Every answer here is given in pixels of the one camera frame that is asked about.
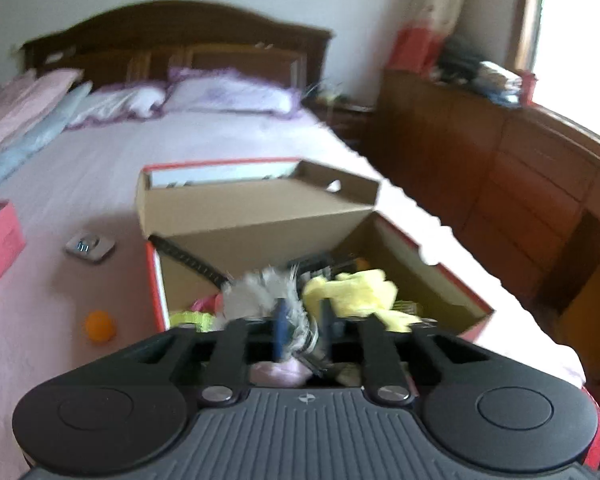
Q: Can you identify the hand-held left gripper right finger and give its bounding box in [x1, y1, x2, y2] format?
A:
[320, 298, 491, 407]

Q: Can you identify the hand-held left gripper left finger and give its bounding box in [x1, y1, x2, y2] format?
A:
[122, 298, 292, 409]

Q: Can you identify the white grey fluffy toy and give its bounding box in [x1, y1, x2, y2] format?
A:
[219, 266, 326, 361]

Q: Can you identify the red cardboard shoe box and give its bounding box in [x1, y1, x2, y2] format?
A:
[134, 157, 496, 342]

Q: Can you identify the pale pink soft item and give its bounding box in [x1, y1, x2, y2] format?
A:
[250, 360, 313, 388]

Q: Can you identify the yellow plush toy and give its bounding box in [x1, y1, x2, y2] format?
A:
[301, 269, 423, 333]

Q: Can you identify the black toy figure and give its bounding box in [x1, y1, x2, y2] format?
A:
[285, 252, 361, 278]

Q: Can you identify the neon yellow cloth item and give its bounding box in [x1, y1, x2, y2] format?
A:
[169, 310, 216, 332]

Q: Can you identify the black comb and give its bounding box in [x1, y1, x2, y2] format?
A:
[147, 234, 233, 287]

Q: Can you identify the orange ball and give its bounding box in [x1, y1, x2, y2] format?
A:
[84, 310, 117, 344]

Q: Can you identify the bed with pink sheet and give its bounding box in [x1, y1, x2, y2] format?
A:
[0, 67, 588, 467]

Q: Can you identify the small white device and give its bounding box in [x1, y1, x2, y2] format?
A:
[64, 231, 117, 264]

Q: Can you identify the wooden nightstand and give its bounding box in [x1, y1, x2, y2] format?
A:
[305, 91, 378, 151]

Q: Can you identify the long wooden cabinet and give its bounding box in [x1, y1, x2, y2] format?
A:
[362, 67, 600, 386]

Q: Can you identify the white pillow purple frill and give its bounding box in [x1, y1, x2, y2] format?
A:
[162, 66, 303, 118]
[67, 82, 168, 130]

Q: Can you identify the red bag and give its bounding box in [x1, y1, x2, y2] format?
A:
[386, 21, 443, 77]

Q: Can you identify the pile of folded clothes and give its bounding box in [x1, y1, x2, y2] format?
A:
[435, 37, 537, 108]

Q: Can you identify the dark wooden headboard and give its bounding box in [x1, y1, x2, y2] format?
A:
[19, 0, 333, 95]

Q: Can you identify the light blue folded blanket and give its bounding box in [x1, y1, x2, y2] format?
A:
[0, 81, 93, 196]

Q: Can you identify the pink folded blanket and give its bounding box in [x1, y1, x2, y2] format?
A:
[0, 67, 83, 163]

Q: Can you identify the window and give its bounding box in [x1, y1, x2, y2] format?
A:
[515, 0, 600, 153]

